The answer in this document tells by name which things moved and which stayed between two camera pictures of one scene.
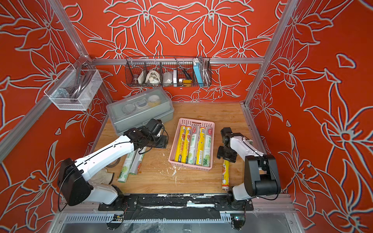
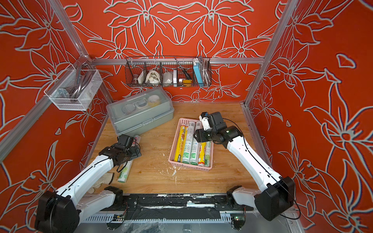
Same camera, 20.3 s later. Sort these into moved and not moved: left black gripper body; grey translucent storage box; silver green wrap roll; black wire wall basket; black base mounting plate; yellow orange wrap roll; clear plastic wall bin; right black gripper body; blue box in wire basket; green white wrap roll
Moved: yellow orange wrap roll; silver green wrap roll; left black gripper body; right black gripper body
Not moved: clear plastic wall bin; black base mounting plate; green white wrap roll; grey translucent storage box; black wire wall basket; blue box in wire basket
